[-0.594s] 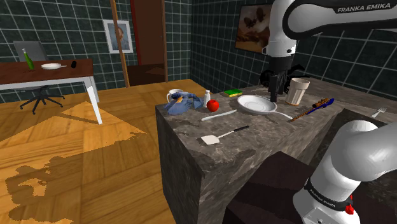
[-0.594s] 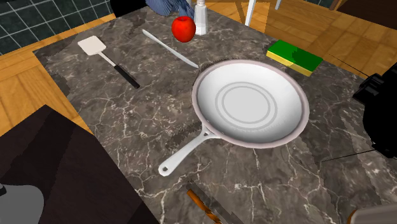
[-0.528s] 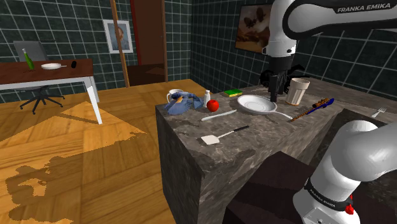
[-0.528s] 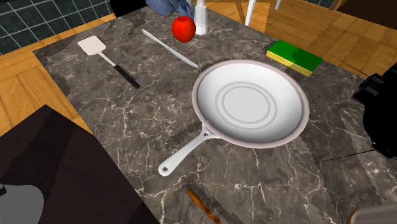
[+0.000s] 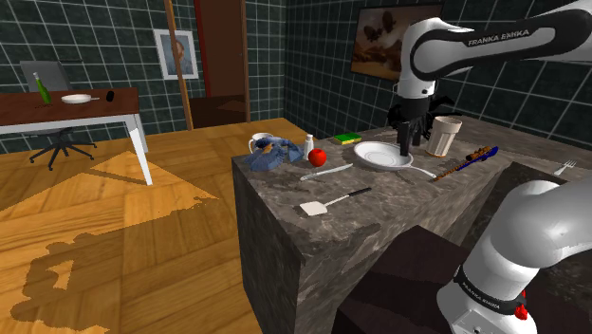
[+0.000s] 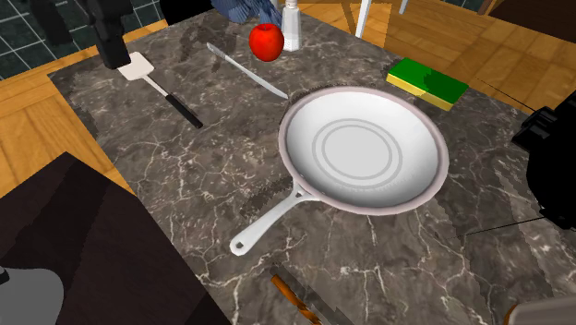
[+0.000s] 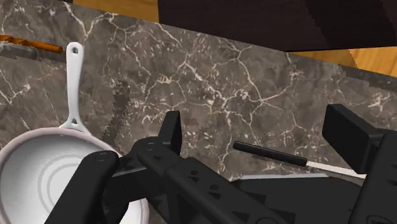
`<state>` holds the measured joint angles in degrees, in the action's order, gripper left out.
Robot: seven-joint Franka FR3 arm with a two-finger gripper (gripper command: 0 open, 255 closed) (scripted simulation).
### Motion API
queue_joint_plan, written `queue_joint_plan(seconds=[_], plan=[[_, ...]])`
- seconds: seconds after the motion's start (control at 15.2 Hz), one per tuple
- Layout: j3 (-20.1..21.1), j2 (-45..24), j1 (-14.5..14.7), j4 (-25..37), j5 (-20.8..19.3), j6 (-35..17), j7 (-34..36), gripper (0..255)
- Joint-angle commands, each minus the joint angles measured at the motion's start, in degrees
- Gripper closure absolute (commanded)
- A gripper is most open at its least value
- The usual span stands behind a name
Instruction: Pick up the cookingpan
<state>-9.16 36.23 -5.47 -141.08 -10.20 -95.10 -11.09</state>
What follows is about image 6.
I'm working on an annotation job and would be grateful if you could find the red apple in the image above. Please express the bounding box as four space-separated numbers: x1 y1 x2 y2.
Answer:
248 22 285 63

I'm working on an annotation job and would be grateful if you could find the silver knife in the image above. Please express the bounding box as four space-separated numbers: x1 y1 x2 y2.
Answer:
206 42 290 101

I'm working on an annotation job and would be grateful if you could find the white bottle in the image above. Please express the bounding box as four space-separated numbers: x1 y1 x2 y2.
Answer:
280 0 302 53

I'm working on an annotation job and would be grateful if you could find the white frying pan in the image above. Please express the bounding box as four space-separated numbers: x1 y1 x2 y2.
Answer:
229 85 450 259

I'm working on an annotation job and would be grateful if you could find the white spatula with black handle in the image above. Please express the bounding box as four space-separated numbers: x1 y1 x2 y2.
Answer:
117 51 205 131

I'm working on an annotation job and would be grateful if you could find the white chair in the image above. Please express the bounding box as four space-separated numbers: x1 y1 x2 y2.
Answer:
354 0 410 40

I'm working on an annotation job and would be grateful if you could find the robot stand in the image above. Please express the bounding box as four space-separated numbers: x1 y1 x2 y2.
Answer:
0 151 232 325

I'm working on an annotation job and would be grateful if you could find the grey container with orange edge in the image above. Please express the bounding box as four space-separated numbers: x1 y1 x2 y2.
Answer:
502 295 576 325

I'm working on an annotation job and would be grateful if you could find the blue cloth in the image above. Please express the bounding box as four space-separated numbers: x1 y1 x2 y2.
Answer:
210 0 272 26

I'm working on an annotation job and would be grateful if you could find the knife with brown handle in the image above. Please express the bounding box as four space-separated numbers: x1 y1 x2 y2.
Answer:
268 264 346 325

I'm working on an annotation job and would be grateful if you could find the green and yellow sponge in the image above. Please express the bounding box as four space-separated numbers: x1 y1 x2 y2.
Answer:
385 56 471 113

